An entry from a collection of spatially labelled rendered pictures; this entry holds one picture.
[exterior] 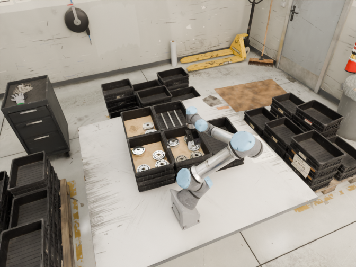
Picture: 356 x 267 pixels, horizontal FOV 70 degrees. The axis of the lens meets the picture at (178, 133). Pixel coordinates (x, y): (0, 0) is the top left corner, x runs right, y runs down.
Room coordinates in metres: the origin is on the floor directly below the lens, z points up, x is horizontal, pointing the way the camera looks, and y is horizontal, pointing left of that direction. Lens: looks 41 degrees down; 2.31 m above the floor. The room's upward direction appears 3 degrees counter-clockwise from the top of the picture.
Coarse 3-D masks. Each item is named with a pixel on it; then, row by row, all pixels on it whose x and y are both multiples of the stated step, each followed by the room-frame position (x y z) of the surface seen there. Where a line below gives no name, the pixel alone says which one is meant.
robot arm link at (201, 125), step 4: (192, 116) 1.37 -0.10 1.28; (196, 116) 1.36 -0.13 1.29; (192, 120) 1.34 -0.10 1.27; (196, 120) 1.32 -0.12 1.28; (200, 120) 1.31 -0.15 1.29; (204, 120) 1.32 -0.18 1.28; (196, 124) 1.30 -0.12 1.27; (200, 124) 1.28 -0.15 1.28; (204, 124) 1.28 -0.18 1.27; (208, 124) 1.33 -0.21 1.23; (196, 128) 1.30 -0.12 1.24; (200, 128) 1.27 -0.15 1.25; (204, 128) 1.28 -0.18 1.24; (208, 128) 1.32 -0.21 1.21
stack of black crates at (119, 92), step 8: (120, 80) 3.22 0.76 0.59; (128, 80) 3.22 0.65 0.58; (104, 88) 3.13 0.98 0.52; (112, 88) 3.17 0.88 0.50; (120, 88) 3.17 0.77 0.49; (128, 88) 3.15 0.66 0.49; (104, 96) 2.90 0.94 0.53; (112, 96) 2.89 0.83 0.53; (120, 96) 2.92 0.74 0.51; (128, 96) 2.95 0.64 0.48; (112, 104) 2.89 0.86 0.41; (120, 104) 2.92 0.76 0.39; (128, 104) 2.95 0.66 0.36
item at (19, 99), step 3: (21, 93) 2.48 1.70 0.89; (24, 93) 2.50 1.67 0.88; (12, 96) 2.44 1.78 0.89; (18, 96) 2.43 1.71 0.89; (21, 96) 2.42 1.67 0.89; (24, 96) 2.44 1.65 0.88; (27, 96) 2.44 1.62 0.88; (12, 99) 2.38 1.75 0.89; (15, 99) 2.38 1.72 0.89; (18, 99) 2.37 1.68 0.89; (21, 99) 2.38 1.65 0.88; (24, 99) 2.39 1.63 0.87; (18, 102) 2.32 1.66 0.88; (21, 102) 2.32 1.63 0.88
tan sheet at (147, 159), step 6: (150, 144) 1.61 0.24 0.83; (156, 144) 1.60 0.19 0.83; (150, 150) 1.53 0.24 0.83; (156, 150) 1.53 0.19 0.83; (162, 150) 1.52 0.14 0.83; (132, 156) 1.47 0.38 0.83; (144, 156) 1.47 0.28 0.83; (150, 156) 1.46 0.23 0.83; (138, 162) 1.40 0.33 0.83; (144, 162) 1.40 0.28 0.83; (150, 162) 1.40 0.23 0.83
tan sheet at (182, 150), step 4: (180, 140) 1.63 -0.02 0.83; (180, 144) 1.59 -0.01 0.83; (184, 144) 1.58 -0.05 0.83; (172, 148) 1.54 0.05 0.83; (176, 148) 1.54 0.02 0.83; (180, 148) 1.53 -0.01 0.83; (184, 148) 1.53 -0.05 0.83; (200, 148) 1.52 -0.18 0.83; (172, 152) 1.50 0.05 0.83; (176, 152) 1.49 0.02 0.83; (180, 152) 1.49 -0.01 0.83; (184, 152) 1.49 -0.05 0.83; (188, 152) 1.49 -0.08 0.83; (176, 156) 1.44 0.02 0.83; (188, 156) 1.44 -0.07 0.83
